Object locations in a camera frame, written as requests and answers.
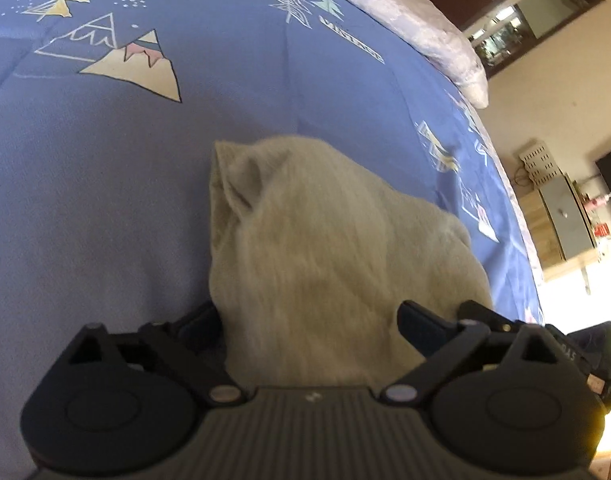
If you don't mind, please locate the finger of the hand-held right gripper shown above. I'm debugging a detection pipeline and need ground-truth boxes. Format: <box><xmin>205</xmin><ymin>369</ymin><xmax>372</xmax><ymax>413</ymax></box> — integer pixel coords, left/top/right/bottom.
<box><xmin>457</xmin><ymin>300</ymin><xmax>547</xmax><ymax>335</ymax></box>

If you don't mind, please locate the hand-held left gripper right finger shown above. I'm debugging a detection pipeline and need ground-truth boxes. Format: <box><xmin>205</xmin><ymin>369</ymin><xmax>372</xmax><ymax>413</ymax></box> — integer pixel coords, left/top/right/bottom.
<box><xmin>380</xmin><ymin>299</ymin><xmax>559</xmax><ymax>405</ymax></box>

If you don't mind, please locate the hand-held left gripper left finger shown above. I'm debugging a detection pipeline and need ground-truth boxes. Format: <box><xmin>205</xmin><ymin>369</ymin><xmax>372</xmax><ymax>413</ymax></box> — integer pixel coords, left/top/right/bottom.
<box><xmin>66</xmin><ymin>300</ymin><xmax>247</xmax><ymax>407</ymax></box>

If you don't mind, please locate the beige towel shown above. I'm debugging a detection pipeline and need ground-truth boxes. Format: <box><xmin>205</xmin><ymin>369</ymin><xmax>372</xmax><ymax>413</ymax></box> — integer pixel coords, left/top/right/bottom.
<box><xmin>208</xmin><ymin>134</ymin><xmax>495</xmax><ymax>392</ymax></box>

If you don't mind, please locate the wooden grey bedside cabinet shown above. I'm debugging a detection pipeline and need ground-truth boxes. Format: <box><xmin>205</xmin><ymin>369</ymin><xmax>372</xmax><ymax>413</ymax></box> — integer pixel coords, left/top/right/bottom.
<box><xmin>514</xmin><ymin>191</ymin><xmax>605</xmax><ymax>282</ymax></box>

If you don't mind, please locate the blue mountain print blanket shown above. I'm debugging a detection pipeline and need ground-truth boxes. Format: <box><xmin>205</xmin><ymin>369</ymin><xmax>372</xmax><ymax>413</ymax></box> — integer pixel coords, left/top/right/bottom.
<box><xmin>0</xmin><ymin>0</ymin><xmax>545</xmax><ymax>480</ymax></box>

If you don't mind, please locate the white perforated box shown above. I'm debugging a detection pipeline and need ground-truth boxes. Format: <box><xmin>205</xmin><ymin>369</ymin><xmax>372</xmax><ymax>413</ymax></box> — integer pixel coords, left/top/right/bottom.
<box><xmin>517</xmin><ymin>140</ymin><xmax>564</xmax><ymax>189</ymax></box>

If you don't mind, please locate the white floral pillow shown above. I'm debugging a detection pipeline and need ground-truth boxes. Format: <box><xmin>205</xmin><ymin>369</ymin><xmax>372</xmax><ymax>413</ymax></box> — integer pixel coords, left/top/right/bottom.
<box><xmin>274</xmin><ymin>0</ymin><xmax>490</xmax><ymax>110</ymax></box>

